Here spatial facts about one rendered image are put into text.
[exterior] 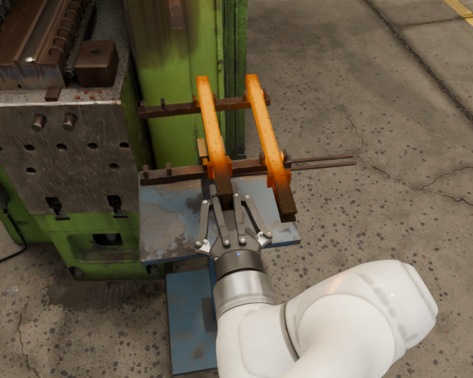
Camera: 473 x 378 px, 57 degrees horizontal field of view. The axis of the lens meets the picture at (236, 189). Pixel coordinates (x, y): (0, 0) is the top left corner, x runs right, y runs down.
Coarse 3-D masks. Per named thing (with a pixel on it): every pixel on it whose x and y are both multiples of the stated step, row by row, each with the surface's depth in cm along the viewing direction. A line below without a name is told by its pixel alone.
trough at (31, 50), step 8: (48, 0) 126; (56, 0) 128; (48, 8) 125; (40, 16) 120; (48, 16) 122; (40, 24) 119; (32, 32) 115; (40, 32) 116; (32, 40) 114; (40, 40) 114; (24, 48) 110; (32, 48) 111; (24, 56) 109; (32, 56) 109; (24, 64) 107; (32, 64) 107
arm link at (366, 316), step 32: (320, 288) 52; (352, 288) 48; (384, 288) 48; (416, 288) 47; (288, 320) 53; (320, 320) 46; (352, 320) 45; (384, 320) 46; (416, 320) 47; (320, 352) 40; (352, 352) 41; (384, 352) 45
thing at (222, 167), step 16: (208, 80) 102; (208, 96) 98; (208, 112) 93; (208, 128) 90; (208, 144) 86; (224, 160) 82; (208, 176) 83; (224, 176) 79; (224, 192) 76; (224, 208) 78
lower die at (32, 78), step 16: (32, 0) 127; (64, 0) 126; (80, 0) 127; (16, 16) 123; (32, 16) 121; (64, 16) 120; (80, 16) 125; (0, 32) 117; (16, 32) 116; (48, 32) 114; (64, 32) 115; (0, 48) 113; (16, 48) 111; (48, 48) 110; (64, 48) 112; (0, 64) 106; (16, 64) 106; (48, 64) 107; (64, 64) 111; (0, 80) 110; (16, 80) 110; (32, 80) 110; (48, 80) 110; (64, 80) 111
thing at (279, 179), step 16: (256, 80) 106; (256, 96) 102; (256, 112) 98; (272, 128) 95; (272, 144) 92; (272, 160) 89; (272, 176) 85; (288, 176) 86; (288, 192) 83; (288, 208) 80
